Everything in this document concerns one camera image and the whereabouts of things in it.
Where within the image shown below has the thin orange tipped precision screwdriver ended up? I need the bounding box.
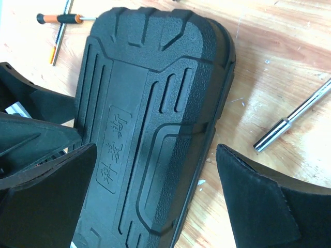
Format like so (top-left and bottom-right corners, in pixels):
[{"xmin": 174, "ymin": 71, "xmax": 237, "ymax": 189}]
[{"xmin": 49, "ymin": 0, "xmax": 73, "ymax": 66}]

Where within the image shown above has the black plastic tool case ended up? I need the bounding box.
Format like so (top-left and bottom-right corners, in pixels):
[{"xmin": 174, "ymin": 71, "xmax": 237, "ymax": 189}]
[{"xmin": 73, "ymin": 7, "xmax": 236, "ymax": 247}]

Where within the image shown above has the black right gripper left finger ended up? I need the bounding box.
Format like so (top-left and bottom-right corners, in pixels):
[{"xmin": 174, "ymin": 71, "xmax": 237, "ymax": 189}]
[{"xmin": 1, "ymin": 143, "xmax": 97, "ymax": 247}]

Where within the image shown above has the chrome socket extension bar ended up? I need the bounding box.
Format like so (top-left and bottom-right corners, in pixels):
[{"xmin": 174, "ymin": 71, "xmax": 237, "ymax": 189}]
[{"xmin": 253, "ymin": 79, "xmax": 330, "ymax": 152}]

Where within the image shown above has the small orange black screwdriver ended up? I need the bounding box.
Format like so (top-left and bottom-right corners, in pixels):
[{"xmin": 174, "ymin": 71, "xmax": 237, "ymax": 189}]
[{"xmin": 36, "ymin": 13, "xmax": 97, "ymax": 24}]

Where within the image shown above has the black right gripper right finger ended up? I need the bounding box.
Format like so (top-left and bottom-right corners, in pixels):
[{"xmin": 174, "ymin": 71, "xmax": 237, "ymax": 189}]
[{"xmin": 216, "ymin": 144, "xmax": 330, "ymax": 247}]

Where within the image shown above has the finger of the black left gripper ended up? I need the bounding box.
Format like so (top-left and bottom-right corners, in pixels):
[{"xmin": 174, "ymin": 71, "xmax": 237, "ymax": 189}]
[
  {"xmin": 1, "ymin": 62, "xmax": 76, "ymax": 121},
  {"xmin": 1, "ymin": 113, "xmax": 81, "ymax": 165}
]

